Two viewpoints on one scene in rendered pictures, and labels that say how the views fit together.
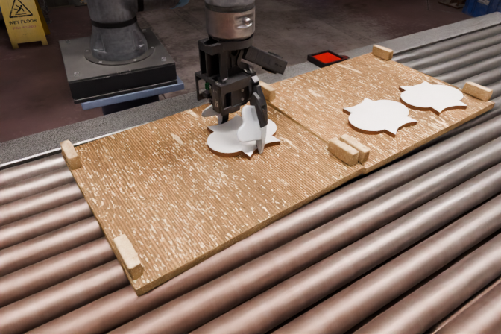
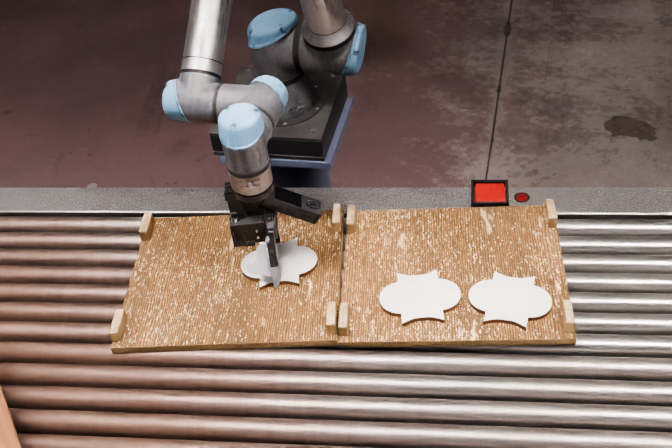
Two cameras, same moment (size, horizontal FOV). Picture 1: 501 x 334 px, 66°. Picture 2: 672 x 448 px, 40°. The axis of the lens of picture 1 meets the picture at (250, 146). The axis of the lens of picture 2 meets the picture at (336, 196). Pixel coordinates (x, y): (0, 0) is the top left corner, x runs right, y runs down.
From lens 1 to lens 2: 1.29 m
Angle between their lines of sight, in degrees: 34
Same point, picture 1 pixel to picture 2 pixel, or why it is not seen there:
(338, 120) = (380, 284)
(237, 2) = (238, 172)
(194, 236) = (167, 332)
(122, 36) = not seen: hidden behind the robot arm
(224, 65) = (239, 209)
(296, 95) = (380, 236)
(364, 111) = (410, 285)
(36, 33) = not seen: outside the picture
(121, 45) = not seen: hidden behind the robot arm
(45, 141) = (150, 199)
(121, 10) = (277, 72)
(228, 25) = (235, 184)
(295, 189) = (263, 332)
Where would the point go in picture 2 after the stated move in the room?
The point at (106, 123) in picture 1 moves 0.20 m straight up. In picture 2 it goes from (205, 198) to (187, 122)
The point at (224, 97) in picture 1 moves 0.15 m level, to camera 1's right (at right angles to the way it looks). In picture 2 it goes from (239, 232) to (303, 263)
